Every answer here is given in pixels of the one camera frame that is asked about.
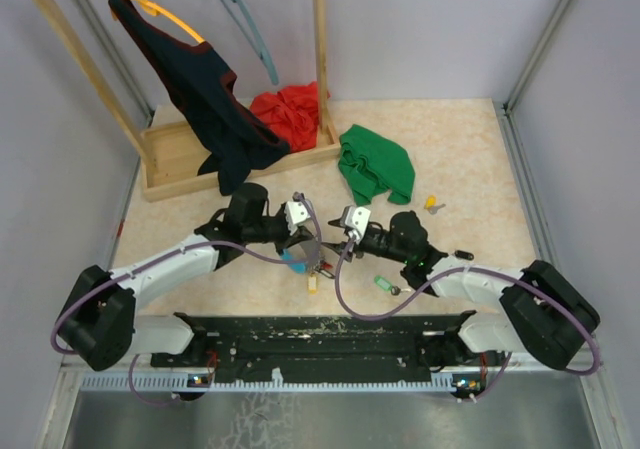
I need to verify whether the large keyring with blue handle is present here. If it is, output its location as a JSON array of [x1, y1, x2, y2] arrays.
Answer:
[[280, 236, 335, 295]]

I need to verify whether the green tag key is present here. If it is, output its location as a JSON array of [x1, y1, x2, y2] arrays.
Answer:
[[374, 275, 414, 297]]

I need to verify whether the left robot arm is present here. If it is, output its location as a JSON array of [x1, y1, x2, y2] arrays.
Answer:
[[50, 183, 321, 371]]

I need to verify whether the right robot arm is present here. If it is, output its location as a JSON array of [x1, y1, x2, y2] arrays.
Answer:
[[327, 206, 601, 375]]

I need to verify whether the yellow tag key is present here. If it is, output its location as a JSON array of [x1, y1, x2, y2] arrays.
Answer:
[[424, 195, 445, 215]]

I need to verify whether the green cloth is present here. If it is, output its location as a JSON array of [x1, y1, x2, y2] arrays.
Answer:
[[338, 124, 416, 206]]

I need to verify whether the red cloth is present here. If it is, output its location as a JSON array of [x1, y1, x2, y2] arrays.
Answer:
[[249, 81, 319, 153]]

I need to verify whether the wooden clothes rack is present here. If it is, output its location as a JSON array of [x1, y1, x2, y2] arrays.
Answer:
[[32, 0, 340, 202]]

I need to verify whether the dark navy garment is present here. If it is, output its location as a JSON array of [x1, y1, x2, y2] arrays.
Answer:
[[108, 0, 291, 196]]

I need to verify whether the grey blue hanger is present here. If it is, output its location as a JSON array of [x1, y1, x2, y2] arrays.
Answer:
[[219, 0, 280, 85]]

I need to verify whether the yellow hanger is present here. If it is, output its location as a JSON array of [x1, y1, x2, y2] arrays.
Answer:
[[128, 0, 205, 44]]

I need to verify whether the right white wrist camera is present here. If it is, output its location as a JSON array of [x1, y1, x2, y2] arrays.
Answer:
[[339, 206, 371, 239]]

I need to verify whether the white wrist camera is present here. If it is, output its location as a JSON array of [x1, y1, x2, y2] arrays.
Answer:
[[339, 206, 371, 239], [284, 200, 311, 235]]

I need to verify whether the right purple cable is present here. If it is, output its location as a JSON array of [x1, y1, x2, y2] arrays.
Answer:
[[334, 233, 601, 403]]

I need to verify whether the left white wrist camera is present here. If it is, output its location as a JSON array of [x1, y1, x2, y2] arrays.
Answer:
[[284, 200, 311, 235]]

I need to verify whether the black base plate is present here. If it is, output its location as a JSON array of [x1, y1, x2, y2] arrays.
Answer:
[[151, 312, 479, 384]]

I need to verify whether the grey cable duct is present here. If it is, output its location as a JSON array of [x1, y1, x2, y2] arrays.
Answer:
[[79, 371, 481, 394]]

